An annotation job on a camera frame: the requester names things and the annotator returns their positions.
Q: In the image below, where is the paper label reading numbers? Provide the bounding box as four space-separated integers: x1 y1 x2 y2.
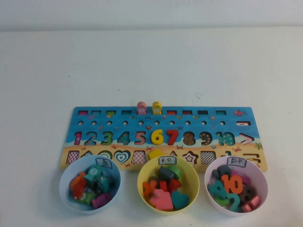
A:
226 157 247 167

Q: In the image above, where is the yellow pentagon piece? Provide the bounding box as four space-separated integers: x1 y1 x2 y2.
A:
148 149 164 161

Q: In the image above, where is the teal number two piece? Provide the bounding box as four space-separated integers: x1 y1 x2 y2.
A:
224 192 242 213

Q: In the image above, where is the pink equals sign piece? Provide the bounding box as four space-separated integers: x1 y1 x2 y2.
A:
241 196 262 212

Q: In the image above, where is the yellow plastic bowl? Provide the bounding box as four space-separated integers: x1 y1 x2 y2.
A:
137 156 200 215

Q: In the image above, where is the green round piece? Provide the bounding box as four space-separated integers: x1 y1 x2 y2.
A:
168 164 183 179

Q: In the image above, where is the grey number piece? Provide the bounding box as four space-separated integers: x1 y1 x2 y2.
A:
211 164 232 182

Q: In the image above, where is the blue wooden number puzzle board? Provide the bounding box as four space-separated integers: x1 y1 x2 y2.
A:
59 106 268 173

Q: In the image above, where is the teal number four piece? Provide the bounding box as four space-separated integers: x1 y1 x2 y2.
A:
207 181 229 201

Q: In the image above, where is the red number seven piece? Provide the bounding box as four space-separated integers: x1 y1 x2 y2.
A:
166 129 179 145

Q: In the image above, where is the paper label with two characters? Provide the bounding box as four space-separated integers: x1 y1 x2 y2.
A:
158 156 177 166

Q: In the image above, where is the orange fish block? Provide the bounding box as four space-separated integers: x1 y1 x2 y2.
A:
69 172 86 190

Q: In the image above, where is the red fish block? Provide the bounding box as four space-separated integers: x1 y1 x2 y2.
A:
72 178 87 201

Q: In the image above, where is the grey trapezoid piece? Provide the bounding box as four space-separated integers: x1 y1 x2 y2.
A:
158 165 176 184

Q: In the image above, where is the yellow number six piece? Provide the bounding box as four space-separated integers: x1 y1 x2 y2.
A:
151 129 164 145

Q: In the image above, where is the pale pink plastic bowl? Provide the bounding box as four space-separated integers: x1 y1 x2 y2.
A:
204 156 268 217

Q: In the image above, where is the pink arrow piece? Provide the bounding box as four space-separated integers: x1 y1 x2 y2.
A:
149 188 174 211

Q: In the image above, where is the teal fish block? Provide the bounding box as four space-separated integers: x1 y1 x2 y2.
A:
93 176 110 193
84 165 103 184

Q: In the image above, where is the orange cross piece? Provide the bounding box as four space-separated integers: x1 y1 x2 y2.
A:
142 180 158 197

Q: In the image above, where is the light blue plastic bowl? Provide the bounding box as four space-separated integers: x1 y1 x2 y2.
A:
58 155 122 215

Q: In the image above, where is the red shape piece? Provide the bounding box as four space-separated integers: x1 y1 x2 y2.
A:
168 178 183 193

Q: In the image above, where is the green fish block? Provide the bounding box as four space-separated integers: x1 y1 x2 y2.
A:
75 192 95 205

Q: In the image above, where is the green number piece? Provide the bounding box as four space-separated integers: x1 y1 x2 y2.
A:
214 197 230 208

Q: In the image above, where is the pink fish block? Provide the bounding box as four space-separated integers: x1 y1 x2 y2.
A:
136 101 147 116

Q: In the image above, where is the magenta number piece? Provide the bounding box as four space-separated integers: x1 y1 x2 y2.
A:
231 170 251 185

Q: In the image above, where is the teal heart piece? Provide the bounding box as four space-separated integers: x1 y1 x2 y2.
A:
170 190 190 210

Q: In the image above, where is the brown number eight piece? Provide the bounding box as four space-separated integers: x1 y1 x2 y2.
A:
239 183 258 201

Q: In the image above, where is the yellow fish block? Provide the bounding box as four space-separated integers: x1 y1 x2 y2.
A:
151 101 162 115

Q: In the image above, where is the purple fish block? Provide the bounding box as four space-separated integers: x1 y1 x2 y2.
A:
91 192 113 209

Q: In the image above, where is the paper label with fish character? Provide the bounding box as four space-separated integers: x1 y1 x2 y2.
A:
95 157 112 169

